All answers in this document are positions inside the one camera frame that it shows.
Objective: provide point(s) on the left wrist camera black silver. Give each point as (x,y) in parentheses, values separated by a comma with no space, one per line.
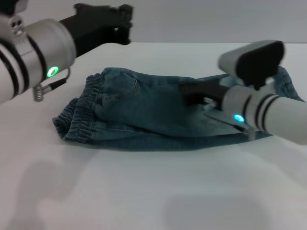
(9,6)

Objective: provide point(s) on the blue denim shorts with cartoon print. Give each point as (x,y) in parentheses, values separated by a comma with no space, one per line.
(156,115)

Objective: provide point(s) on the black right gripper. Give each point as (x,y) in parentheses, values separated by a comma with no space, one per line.
(204,92)

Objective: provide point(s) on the wrist camera black silver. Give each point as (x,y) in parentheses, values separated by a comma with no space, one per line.
(9,6)
(251,62)

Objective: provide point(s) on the right wrist camera black silver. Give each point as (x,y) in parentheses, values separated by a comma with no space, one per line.
(251,62)

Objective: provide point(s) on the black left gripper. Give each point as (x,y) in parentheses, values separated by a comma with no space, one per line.
(91,26)

